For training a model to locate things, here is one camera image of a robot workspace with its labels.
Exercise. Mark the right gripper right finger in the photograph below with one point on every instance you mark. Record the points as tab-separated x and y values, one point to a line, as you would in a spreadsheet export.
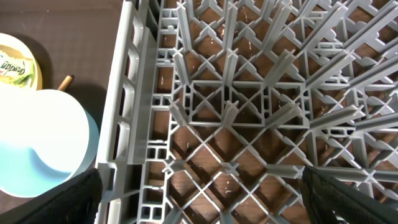
324	198

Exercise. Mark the wooden chopstick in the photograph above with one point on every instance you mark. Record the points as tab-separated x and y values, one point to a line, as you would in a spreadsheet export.
66	82

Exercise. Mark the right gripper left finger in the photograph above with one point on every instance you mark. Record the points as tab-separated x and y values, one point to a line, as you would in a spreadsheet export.
74	201

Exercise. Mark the yellow plate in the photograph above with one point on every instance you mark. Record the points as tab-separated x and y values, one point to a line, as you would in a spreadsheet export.
12	41

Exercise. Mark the light blue bowl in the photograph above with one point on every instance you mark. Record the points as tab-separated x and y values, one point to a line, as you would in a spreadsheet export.
47	138

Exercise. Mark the green orange snack wrapper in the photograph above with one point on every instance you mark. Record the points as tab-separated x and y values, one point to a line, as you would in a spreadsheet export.
18	67

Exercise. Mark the dark brown serving tray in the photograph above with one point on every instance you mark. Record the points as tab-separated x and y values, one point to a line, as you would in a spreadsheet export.
68	38

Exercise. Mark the grey dishwasher rack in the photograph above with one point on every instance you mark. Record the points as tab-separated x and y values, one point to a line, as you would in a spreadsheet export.
215	108

